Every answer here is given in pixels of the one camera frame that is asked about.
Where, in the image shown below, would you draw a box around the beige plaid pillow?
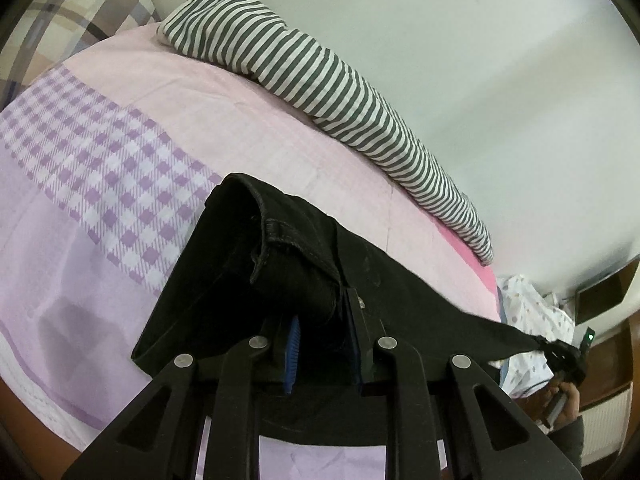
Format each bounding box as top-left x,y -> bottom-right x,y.
0,0 -> 162,103

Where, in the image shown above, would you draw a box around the pink purple checked bed sheet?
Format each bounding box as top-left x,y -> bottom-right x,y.
0,22 -> 506,480

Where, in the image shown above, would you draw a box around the person's white dotted clothing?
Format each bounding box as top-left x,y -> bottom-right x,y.
492,274 -> 576,397

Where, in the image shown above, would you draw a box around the black pants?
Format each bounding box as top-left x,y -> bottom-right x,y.
131,172 -> 546,448

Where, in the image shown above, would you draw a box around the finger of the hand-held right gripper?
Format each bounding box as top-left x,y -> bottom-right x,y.
535,335 -> 586,386

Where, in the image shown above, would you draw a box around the white radiator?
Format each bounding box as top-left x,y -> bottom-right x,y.
579,390 -> 637,467

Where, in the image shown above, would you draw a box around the wooden cabinet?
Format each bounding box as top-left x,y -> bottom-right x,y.
574,260 -> 640,411

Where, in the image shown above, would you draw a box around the grey white striped duvet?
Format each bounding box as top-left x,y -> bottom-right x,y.
156,0 -> 495,266

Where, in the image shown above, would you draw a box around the person's right forearm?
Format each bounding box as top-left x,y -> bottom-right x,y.
547,416 -> 586,472

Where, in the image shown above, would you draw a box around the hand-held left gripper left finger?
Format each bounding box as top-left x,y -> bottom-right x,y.
62,315 -> 301,480

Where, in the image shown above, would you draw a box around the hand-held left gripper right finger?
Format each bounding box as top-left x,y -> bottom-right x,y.
345,287 -> 584,480

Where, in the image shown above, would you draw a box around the person's right hand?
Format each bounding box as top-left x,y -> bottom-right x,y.
520,376 -> 582,428

